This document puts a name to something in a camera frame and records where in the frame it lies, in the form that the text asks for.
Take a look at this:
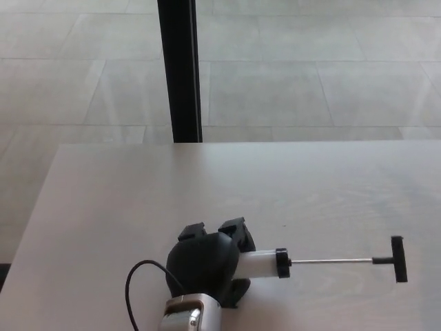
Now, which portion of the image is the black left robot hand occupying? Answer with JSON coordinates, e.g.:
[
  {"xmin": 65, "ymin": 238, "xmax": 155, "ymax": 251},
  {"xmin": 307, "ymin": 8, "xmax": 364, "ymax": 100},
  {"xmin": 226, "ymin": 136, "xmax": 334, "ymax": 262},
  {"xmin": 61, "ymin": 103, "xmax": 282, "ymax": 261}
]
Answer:
[{"xmin": 165, "ymin": 216, "xmax": 257, "ymax": 309}]

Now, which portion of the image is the black vertical post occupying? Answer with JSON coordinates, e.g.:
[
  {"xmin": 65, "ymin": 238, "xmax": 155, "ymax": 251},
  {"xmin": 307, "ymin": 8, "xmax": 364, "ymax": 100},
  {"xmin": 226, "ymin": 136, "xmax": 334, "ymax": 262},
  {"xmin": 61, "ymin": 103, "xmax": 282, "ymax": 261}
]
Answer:
[{"xmin": 156, "ymin": 0, "xmax": 203, "ymax": 143}]

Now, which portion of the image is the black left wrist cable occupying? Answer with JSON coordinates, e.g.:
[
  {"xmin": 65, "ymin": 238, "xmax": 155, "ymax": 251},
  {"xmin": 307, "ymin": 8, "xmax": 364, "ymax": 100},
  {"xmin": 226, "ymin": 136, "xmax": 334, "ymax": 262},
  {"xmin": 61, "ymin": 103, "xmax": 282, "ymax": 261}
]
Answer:
[{"xmin": 125, "ymin": 259, "xmax": 185, "ymax": 331}]

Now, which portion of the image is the white air pump black handle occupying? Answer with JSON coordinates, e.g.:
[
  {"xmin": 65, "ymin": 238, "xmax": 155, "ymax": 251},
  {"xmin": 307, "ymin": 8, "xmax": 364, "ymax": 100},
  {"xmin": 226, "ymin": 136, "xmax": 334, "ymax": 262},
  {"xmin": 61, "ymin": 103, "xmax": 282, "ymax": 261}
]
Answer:
[{"xmin": 236, "ymin": 235, "xmax": 409, "ymax": 284}]

